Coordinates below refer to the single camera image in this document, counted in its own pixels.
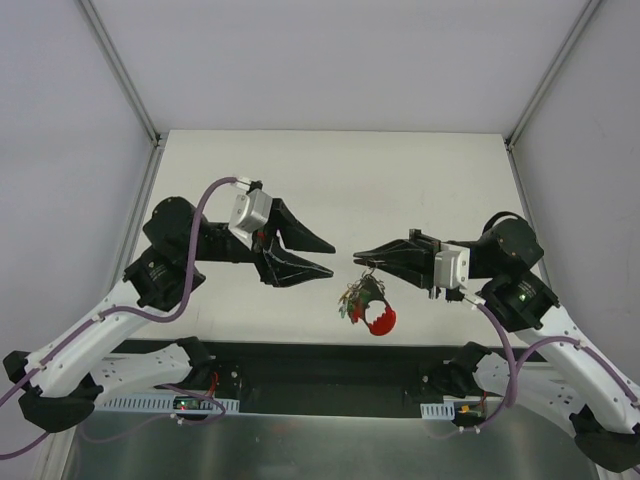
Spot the right white cable duct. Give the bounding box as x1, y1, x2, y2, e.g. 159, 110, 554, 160
420, 401, 456, 421

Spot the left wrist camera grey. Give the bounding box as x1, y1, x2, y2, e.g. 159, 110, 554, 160
228, 189, 273, 250

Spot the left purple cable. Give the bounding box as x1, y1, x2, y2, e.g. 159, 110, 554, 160
0, 175, 241, 459

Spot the left aluminium frame post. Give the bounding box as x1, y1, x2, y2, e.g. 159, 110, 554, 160
74, 0, 163, 147

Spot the white cable duct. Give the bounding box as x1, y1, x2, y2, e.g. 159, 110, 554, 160
95, 393, 240, 415
420, 401, 456, 421

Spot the aluminium frame post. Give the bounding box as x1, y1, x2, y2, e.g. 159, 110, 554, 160
504, 0, 606, 152
74, 0, 163, 147

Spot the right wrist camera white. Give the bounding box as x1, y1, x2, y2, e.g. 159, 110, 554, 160
434, 244, 471, 290

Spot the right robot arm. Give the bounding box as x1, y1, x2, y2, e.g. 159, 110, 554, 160
354, 211, 639, 473

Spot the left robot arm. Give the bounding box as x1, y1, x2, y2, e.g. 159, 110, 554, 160
3, 191, 336, 433

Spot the left white cable duct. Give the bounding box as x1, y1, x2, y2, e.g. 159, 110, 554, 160
95, 393, 240, 415

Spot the right aluminium frame post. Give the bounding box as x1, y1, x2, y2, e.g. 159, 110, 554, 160
504, 0, 606, 152

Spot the metal key holder red handle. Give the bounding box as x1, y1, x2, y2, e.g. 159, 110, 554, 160
338, 268, 397, 337

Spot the purple cable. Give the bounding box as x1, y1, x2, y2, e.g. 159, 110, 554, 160
0, 175, 241, 459
467, 297, 640, 409

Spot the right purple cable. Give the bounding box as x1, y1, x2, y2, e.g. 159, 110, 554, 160
467, 297, 640, 409

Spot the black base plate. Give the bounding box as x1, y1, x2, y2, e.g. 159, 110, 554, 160
104, 339, 551, 415

